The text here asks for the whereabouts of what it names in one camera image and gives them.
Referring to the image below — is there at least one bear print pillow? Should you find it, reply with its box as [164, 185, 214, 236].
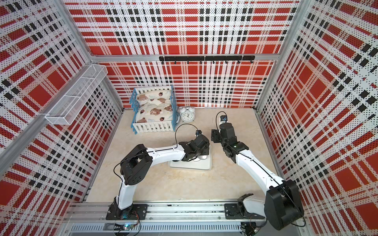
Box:
[137, 90, 171, 104]

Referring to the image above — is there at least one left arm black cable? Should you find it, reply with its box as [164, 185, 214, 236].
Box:
[174, 122, 200, 148]

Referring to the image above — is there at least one black wall hook rail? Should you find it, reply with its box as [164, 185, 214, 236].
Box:
[159, 55, 256, 63]

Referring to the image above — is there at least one black connector under rail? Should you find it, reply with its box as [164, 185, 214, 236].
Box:
[240, 220, 268, 236]

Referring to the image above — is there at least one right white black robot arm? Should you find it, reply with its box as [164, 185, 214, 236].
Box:
[211, 123, 304, 230]

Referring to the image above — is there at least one bear print blanket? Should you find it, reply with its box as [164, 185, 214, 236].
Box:
[135, 102, 173, 123]

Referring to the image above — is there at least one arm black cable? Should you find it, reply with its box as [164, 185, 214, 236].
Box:
[215, 111, 228, 130]
[174, 122, 200, 148]

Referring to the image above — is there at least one white plastic storage tray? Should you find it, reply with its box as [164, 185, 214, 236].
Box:
[168, 145, 212, 171]

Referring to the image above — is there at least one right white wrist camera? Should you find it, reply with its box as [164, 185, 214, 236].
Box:
[220, 115, 228, 124]

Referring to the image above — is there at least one blue white toy crib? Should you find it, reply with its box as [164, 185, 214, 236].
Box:
[130, 86, 179, 134]

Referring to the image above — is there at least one green circuit board with wires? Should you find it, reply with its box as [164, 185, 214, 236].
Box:
[113, 212, 142, 236]

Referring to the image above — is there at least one white wire mesh basket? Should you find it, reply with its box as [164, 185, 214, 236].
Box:
[45, 64, 108, 125]

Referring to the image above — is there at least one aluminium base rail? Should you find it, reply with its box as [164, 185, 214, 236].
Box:
[60, 200, 309, 234]

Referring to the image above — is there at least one white twin bell alarm clock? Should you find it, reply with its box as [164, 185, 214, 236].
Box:
[180, 106, 195, 123]

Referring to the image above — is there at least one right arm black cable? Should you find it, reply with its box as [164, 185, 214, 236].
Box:
[215, 111, 228, 130]

